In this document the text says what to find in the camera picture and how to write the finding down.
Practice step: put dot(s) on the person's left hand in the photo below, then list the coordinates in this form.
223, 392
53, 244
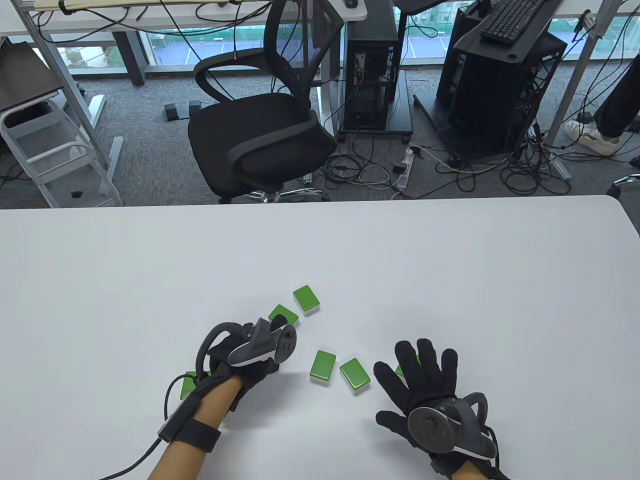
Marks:
260, 372

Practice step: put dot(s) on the person's right hand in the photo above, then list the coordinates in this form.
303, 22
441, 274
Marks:
420, 380

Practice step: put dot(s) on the group of green mahjong tiles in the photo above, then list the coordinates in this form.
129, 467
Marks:
306, 298

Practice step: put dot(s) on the person's left forearm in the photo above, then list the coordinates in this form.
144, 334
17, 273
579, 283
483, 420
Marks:
175, 465

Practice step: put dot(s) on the person's right forearm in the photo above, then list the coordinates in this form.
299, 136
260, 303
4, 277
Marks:
470, 473

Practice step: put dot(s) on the grey left hand controller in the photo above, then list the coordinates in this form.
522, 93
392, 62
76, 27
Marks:
260, 345

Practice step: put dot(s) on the grey hand controller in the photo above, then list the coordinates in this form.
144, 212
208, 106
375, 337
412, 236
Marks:
260, 345
430, 427

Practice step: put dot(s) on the grey right hand controller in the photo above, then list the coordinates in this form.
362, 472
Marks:
430, 427

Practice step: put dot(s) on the white power strip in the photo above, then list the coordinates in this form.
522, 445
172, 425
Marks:
406, 167

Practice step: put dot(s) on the black office chair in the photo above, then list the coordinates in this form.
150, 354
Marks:
260, 130

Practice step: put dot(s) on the black wheeled cart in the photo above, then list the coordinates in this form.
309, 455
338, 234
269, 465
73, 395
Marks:
402, 115

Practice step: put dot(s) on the white step shelf cart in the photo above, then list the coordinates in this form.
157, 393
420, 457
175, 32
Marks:
60, 187

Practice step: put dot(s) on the grey foot pedal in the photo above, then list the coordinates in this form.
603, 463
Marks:
194, 108

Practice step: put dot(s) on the black foot pedal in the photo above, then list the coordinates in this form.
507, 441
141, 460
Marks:
171, 111

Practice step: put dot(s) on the black chair caster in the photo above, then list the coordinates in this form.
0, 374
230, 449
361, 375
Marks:
620, 186

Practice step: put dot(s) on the black open computer case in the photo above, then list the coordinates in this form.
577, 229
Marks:
490, 90

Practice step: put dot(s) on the black computer tower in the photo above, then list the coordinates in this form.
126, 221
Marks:
370, 60

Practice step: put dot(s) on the black keyboard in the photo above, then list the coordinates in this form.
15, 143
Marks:
515, 17

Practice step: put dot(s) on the black flat board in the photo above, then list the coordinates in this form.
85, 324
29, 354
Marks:
25, 75

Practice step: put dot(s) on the aluminium frame post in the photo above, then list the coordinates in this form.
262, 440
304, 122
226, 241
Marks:
65, 85
580, 75

